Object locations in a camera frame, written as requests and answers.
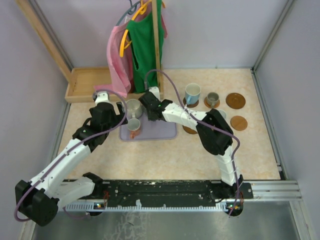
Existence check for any orange printed mug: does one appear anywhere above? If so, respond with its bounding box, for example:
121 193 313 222
127 118 141 139

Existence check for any light blue mug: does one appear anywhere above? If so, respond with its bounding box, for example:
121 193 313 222
184 83 201 105

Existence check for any brown grooved coaster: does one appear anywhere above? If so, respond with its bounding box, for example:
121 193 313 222
182 125 198 135
225 92 246 110

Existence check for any small olive green cup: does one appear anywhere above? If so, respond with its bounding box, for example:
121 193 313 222
207 92 220 106

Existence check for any grey blue printed mug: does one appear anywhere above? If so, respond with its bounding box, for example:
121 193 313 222
218 109 227 120

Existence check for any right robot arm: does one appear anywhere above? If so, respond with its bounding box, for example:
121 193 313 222
138 91 243 198

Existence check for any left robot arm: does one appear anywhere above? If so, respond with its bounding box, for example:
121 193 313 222
13 89 128 227

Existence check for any dark walnut coaster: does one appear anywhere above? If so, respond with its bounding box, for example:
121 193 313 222
183 97 199 108

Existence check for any light wood coaster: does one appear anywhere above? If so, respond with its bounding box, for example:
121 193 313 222
204 96 220 109

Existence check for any light bamboo coaster right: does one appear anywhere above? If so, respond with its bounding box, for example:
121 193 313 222
230 115 248 131

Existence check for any white speckled mug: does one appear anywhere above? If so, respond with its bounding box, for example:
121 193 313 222
126 99 143 120

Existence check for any lavender plastic tray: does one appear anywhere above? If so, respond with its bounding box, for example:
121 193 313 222
119 107 178 142

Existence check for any wooden rack base tray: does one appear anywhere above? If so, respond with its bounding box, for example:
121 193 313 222
64 64 165 104

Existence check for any pink shirt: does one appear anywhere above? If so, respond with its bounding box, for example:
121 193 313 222
93 5 169 99

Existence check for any yellow hanger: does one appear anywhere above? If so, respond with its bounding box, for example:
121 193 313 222
119 0 168 57

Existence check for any green tank top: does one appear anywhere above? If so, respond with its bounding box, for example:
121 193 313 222
127 13 156 94

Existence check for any grey blue hanger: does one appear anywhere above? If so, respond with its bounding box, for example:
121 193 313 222
115 0 141 26

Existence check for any leaning wooden beam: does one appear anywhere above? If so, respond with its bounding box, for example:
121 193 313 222
15 0 75 90

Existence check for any wooden rack post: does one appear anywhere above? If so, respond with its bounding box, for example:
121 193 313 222
151 0 161 89

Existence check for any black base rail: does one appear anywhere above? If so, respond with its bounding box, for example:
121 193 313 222
67 178 254 208

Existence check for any aluminium frame rail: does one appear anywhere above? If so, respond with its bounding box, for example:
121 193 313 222
32 180 304 213

